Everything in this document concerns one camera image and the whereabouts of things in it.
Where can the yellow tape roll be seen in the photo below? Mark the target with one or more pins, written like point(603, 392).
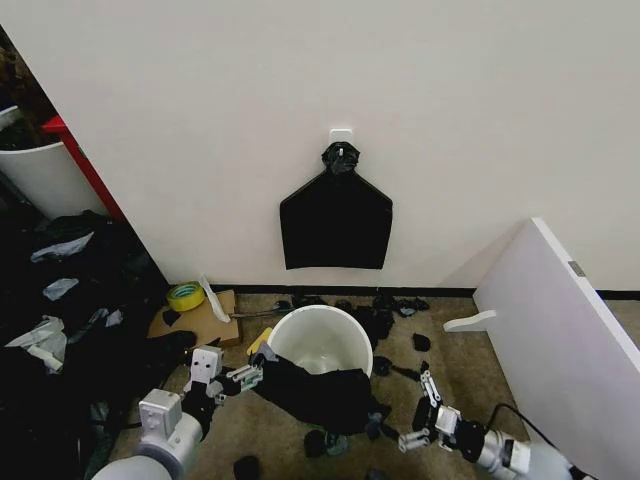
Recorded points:
point(186, 297)

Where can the yellow flat scrap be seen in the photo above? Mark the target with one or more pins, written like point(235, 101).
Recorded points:
point(260, 346)

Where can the small grey plastic scrap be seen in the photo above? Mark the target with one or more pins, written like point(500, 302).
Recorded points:
point(60, 288)

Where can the pile of black bags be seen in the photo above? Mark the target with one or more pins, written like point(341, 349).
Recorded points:
point(60, 400)

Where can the crumpled white plastic bag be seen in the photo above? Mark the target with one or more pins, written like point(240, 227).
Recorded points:
point(42, 342)

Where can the white curved board foot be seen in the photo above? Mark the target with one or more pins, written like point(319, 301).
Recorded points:
point(467, 321)

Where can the crumpled grey plastic bag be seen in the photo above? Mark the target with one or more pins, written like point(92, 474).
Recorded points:
point(60, 248)

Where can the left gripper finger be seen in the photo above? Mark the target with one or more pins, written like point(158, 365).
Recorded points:
point(247, 372)
point(245, 386)

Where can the white round trash bin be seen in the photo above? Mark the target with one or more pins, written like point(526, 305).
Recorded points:
point(320, 337)

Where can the small metal latch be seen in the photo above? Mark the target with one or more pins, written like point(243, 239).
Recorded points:
point(577, 268)

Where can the large white plant pot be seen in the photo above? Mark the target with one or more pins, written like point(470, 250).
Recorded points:
point(45, 175)

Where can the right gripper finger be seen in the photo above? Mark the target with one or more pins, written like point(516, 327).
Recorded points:
point(412, 440)
point(430, 392)

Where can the black garbage bag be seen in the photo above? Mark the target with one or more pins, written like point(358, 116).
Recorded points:
point(320, 397)

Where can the flat black bag on hook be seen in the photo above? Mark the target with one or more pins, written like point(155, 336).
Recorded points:
point(335, 225)

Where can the large white board panel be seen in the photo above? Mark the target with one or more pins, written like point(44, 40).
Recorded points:
point(565, 350)

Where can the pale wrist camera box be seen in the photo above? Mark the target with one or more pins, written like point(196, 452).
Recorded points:
point(205, 364)
point(447, 421)

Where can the brown cardboard sheet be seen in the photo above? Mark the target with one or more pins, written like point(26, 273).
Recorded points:
point(210, 327)

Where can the white paper strip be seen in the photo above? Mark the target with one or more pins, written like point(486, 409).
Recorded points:
point(216, 302)

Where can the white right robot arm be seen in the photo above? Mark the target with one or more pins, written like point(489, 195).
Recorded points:
point(520, 450)

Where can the white adhesive wall hook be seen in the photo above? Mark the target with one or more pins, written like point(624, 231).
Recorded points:
point(340, 135)

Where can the small black plastic scrap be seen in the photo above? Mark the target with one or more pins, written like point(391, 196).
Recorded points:
point(383, 366)
point(421, 342)
point(247, 468)
point(315, 443)

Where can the red metal frame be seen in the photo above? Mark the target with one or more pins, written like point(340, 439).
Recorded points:
point(85, 160)

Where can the grey green plastic scrap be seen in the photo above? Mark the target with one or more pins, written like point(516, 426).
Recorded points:
point(336, 445)

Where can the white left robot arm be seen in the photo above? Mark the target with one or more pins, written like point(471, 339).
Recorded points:
point(165, 445)

